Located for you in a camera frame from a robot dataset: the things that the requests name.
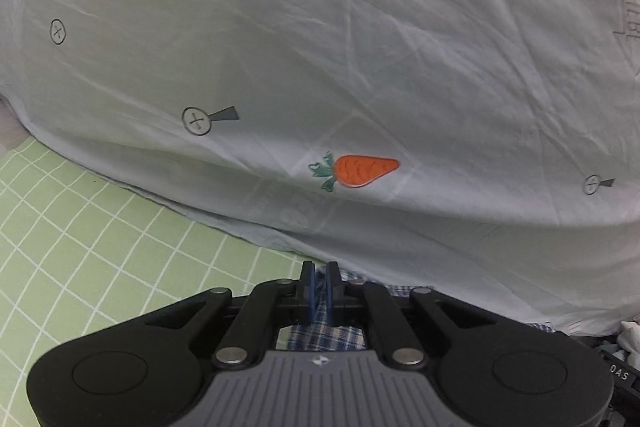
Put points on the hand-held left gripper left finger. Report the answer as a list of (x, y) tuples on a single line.
[(310, 307)]

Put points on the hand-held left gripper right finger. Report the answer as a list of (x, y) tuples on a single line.
[(330, 307)]

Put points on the blue plaid shirt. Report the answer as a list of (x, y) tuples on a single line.
[(325, 338)]

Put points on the green grid sheet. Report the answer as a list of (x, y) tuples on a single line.
[(100, 247)]

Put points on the grey carrot print sheet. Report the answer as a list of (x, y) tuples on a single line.
[(325, 57)]

